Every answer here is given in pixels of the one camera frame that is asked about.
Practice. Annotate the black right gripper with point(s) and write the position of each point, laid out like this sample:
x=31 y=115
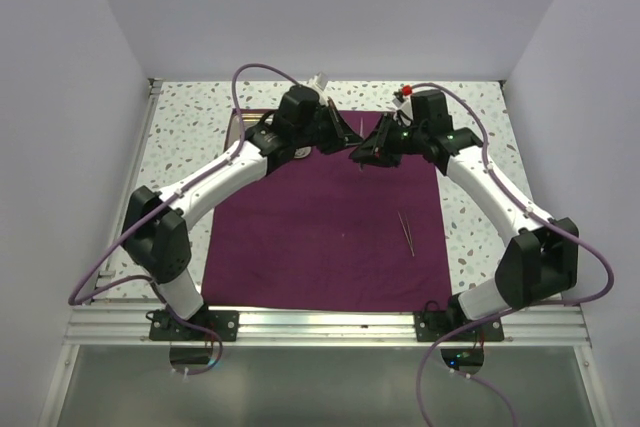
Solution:
x=374 y=146

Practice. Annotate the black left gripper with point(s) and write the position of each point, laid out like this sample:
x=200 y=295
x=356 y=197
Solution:
x=348 y=135

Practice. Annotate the thin steel tweezers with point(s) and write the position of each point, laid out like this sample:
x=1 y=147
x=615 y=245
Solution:
x=404 y=221

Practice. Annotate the purple cloth wrap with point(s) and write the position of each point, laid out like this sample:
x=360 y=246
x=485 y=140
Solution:
x=323 y=233

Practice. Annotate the stainless steel instrument tray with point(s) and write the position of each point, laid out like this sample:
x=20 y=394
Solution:
x=249 y=119

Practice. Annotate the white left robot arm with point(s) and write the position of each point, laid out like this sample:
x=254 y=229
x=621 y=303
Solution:
x=157 y=223

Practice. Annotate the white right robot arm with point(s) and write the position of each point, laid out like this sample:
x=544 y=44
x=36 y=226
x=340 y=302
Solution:
x=541 y=256

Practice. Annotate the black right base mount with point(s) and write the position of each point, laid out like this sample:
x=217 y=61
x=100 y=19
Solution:
x=431 y=324

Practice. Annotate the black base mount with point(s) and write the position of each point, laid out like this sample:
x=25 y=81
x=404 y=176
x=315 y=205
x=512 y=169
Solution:
x=431 y=324
x=165 y=328

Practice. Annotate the aluminium frame rail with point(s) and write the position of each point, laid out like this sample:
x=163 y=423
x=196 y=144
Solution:
x=130 y=324

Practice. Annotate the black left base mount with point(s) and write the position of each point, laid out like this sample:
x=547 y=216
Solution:
x=165 y=328

